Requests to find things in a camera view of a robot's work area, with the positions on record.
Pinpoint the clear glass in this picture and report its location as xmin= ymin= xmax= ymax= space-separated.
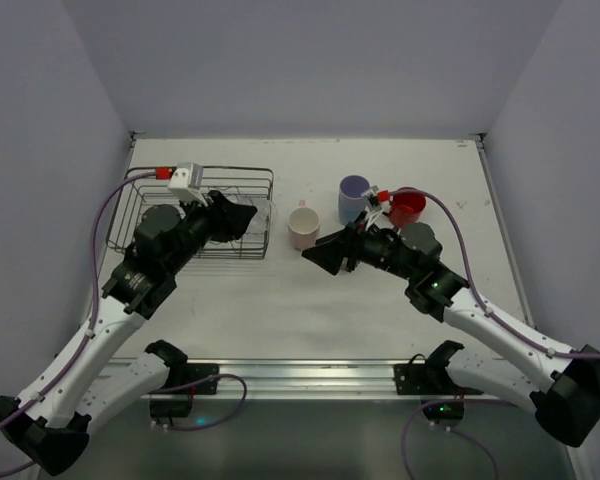
xmin=245 ymin=199 xmax=271 ymax=242

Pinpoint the light blue plastic cup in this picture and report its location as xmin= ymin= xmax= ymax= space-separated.
xmin=338 ymin=200 xmax=365 ymax=225

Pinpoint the lavender plastic cup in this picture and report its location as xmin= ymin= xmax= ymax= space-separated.
xmin=338 ymin=175 xmax=370 ymax=209

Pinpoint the pink mug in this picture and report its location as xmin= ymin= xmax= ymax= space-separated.
xmin=287 ymin=200 xmax=321 ymax=251

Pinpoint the red mug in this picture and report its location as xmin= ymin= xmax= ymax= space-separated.
xmin=384 ymin=192 xmax=426 ymax=228

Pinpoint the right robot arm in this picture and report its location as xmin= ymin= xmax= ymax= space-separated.
xmin=302 ymin=223 xmax=600 ymax=447

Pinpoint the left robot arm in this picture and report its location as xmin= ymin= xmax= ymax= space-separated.
xmin=0 ymin=190 xmax=257 ymax=475

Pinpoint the right controller box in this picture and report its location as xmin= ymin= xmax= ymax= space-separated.
xmin=421 ymin=400 xmax=465 ymax=427

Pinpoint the controller box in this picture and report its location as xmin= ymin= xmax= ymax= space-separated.
xmin=149 ymin=397 xmax=193 ymax=426
xmin=421 ymin=400 xmax=465 ymax=427

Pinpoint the left controller box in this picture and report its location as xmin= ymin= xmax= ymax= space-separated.
xmin=149 ymin=397 xmax=193 ymax=426

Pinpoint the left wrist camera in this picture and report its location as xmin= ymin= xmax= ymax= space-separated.
xmin=167 ymin=162 xmax=207 ymax=206

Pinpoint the wire dish rack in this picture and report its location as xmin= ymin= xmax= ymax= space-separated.
xmin=106 ymin=165 xmax=274 ymax=260

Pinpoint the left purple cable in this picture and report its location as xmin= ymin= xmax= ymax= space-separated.
xmin=0 ymin=167 xmax=174 ymax=476

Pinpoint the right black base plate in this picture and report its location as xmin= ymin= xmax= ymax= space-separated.
xmin=392 ymin=353 xmax=435 ymax=396

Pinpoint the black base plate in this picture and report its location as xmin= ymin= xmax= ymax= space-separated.
xmin=184 ymin=363 xmax=220 ymax=396
xmin=392 ymin=353 xmax=435 ymax=396

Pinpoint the aluminium mounting rail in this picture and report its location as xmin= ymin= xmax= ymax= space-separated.
xmin=99 ymin=355 xmax=571 ymax=401

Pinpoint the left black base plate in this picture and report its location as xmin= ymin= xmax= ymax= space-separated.
xmin=184 ymin=363 xmax=220 ymax=396

